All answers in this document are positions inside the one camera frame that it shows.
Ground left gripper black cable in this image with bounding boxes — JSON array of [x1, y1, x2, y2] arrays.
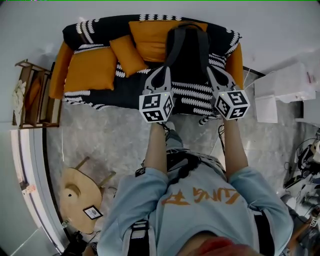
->
[[159, 122, 172, 147]]

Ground left black harness strap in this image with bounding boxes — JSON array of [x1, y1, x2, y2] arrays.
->
[[127, 219, 151, 256]]

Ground wooden slatted side shelf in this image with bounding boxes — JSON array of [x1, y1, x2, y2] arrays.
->
[[11, 58, 63, 130]]

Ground person's white shoe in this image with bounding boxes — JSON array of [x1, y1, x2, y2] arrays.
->
[[163, 121, 177, 133]]

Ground person's left forearm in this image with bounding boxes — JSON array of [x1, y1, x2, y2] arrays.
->
[[144, 122, 169, 175]]

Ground person's right forearm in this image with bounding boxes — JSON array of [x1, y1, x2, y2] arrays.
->
[[223, 118, 249, 182]]

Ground round wooden stool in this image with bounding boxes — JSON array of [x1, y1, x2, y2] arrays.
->
[[59, 156, 117, 235]]

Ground wide orange back cushion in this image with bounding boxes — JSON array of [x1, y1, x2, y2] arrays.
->
[[128, 20, 209, 63]]

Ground large square orange cushion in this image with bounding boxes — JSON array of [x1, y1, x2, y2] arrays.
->
[[63, 46, 118, 94]]

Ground orange sofa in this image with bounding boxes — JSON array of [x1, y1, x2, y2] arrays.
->
[[48, 13, 245, 126]]

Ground person's light blue shirt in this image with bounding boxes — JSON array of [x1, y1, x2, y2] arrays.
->
[[97, 159, 295, 256]]

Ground white crumpled cloth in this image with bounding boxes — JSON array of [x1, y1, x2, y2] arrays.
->
[[11, 79, 27, 121]]

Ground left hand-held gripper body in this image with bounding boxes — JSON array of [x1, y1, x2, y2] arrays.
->
[[138, 84, 175, 124]]

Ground black backpack with grey straps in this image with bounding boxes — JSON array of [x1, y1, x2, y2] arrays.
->
[[164, 22, 211, 86]]

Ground right black harness strap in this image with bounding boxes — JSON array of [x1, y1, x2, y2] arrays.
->
[[252, 209, 276, 255]]

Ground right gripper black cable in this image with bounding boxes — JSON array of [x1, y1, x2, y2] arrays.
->
[[217, 123, 227, 153]]

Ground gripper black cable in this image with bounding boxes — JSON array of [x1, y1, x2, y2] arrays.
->
[[217, 123, 227, 153], [159, 122, 172, 147]]

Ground small orange cushion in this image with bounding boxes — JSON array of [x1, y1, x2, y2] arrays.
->
[[109, 34, 149, 78]]

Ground small black framed card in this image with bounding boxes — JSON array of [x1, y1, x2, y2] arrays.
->
[[82, 204, 104, 221]]

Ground black white patterned blanket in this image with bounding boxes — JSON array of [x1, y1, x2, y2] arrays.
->
[[62, 13, 243, 127]]

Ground narrow orange cushion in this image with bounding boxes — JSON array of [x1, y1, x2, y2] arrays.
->
[[26, 77, 42, 109]]

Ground black equipment bundle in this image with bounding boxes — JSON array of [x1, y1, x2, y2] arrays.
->
[[67, 231, 101, 256]]

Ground black harness strap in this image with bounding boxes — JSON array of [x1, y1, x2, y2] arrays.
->
[[252, 209, 276, 255], [127, 219, 151, 256]]

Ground white headset device with cables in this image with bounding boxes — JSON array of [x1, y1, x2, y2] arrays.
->
[[297, 138, 320, 171]]

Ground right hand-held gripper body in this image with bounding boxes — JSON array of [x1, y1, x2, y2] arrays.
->
[[211, 84, 251, 121]]

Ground white cabinet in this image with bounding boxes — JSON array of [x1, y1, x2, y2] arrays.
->
[[254, 61, 317, 124]]

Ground person's printed jeans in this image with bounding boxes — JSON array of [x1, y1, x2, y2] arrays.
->
[[164, 129, 227, 176]]

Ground white sliding door frame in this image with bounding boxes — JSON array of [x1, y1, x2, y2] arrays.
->
[[9, 128, 68, 255]]

